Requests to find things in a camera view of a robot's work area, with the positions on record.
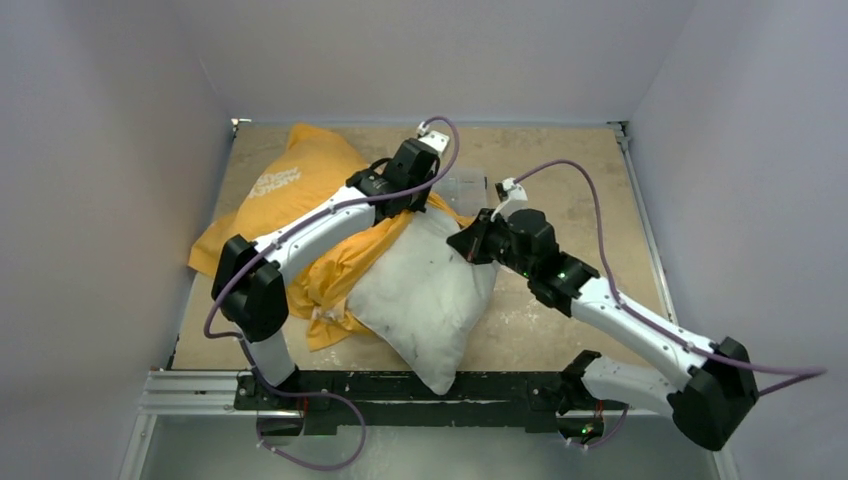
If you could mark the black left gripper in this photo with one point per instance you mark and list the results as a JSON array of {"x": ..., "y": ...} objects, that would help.
[{"x": 418, "y": 203}]

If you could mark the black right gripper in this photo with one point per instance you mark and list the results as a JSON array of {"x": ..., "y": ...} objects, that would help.
[{"x": 483, "y": 239}]

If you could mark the white pillow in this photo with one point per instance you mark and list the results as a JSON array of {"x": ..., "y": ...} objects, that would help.
[{"x": 423, "y": 298}]

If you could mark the orange Mickey Mouse pillowcase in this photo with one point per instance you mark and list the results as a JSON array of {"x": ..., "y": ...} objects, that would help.
[{"x": 314, "y": 165}]

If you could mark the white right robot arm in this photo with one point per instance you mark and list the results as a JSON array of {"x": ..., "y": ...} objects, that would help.
[{"x": 700, "y": 384}]

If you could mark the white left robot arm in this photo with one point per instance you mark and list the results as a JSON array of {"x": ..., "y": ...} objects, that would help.
[{"x": 249, "y": 287}]

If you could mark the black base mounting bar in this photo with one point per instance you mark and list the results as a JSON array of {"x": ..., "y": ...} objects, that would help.
[{"x": 317, "y": 402}]

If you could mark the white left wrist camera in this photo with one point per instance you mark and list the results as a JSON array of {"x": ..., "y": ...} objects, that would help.
[{"x": 434, "y": 139}]

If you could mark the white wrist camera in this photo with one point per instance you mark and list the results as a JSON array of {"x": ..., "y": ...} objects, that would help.
[
  {"x": 434, "y": 139},
  {"x": 512, "y": 197}
]

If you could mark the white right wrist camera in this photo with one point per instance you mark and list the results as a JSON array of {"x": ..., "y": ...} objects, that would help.
[{"x": 512, "y": 197}]

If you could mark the aluminium frame rail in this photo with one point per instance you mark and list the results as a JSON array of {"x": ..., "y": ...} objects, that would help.
[{"x": 725, "y": 465}]

